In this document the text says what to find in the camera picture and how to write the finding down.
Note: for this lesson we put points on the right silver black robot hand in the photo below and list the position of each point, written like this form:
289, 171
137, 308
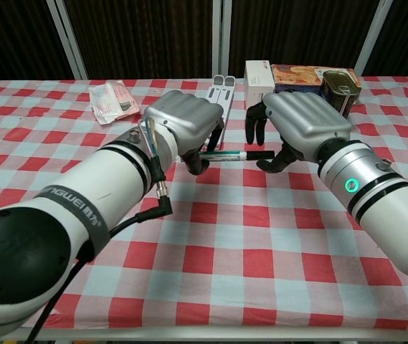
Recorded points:
307, 122

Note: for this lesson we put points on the clear plastic packet red print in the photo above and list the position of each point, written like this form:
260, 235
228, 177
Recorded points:
112, 102

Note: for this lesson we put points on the dark golden tin can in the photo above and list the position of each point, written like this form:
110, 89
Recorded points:
340, 95

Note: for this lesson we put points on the black marker cap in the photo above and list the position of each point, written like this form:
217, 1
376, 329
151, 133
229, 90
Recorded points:
259, 155

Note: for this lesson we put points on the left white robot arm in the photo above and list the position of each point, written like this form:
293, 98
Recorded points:
64, 215

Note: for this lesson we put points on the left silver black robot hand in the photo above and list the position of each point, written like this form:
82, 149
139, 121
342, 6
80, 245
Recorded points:
185, 114

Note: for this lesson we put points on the orange food package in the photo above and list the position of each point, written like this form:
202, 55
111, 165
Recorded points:
295, 77

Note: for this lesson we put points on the silver partition post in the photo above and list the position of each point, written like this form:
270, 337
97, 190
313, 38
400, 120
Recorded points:
372, 36
69, 39
221, 36

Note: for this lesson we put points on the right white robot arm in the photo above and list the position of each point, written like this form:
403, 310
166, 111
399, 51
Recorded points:
383, 200

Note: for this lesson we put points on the white cardboard box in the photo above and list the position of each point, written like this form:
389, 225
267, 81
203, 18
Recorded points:
257, 80

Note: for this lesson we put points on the red white checkered tablecloth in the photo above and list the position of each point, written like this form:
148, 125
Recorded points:
225, 251

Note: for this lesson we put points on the white folding stand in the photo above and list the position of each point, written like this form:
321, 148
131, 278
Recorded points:
221, 93

